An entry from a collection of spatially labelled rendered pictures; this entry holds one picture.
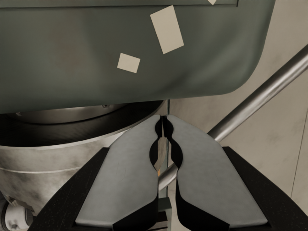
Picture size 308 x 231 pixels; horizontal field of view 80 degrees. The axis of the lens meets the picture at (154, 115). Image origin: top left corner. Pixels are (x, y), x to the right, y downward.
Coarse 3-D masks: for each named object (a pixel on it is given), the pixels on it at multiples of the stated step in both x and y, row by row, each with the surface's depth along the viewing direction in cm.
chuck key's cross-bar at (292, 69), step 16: (304, 48) 12; (288, 64) 12; (304, 64) 12; (272, 80) 13; (288, 80) 12; (256, 96) 13; (272, 96) 13; (240, 112) 14; (224, 128) 14; (160, 176) 17
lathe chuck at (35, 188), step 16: (160, 144) 31; (160, 160) 33; (0, 176) 23; (16, 176) 22; (32, 176) 22; (48, 176) 22; (64, 176) 22; (16, 192) 24; (32, 192) 23; (48, 192) 23
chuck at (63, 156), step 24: (0, 120) 25; (96, 120) 24; (120, 120) 24; (144, 120) 25; (0, 144) 20; (24, 144) 20; (48, 144) 20; (72, 144) 20; (96, 144) 21; (24, 168) 21; (48, 168) 21
